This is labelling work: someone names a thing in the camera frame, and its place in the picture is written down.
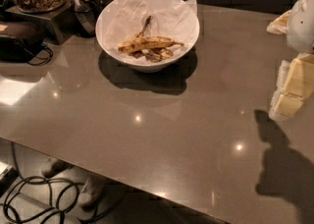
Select white bowl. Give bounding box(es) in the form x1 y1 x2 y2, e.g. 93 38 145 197
94 0 201 74

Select right light shoe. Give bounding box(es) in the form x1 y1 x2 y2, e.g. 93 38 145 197
78 176 106 207

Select black cable on floor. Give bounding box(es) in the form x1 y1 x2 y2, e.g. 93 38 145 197
0 142 127 224

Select brown spotted banana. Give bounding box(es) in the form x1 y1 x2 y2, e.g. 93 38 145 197
117 36 184 54

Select black device on table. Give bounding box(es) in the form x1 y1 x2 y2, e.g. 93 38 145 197
0 22 44 63

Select left light shoe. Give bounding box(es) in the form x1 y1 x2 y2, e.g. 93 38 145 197
41 158 71 179

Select black scoop with handle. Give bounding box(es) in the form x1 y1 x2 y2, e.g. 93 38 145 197
74 0 95 36

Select dark banana peel scraps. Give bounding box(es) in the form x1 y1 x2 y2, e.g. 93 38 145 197
130 48 173 63

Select banana peel piece with stem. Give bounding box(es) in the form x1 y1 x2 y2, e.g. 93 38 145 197
135 16 152 37

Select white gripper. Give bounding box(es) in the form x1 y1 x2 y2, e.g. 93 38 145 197
267 0 314 121

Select black cable on table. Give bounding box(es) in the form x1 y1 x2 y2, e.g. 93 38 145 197
27 44 54 67

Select light shoe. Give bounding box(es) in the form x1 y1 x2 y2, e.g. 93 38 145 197
78 176 106 207
41 158 71 179

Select dark stand under jar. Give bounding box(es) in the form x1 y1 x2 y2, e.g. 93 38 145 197
5 0 77 44

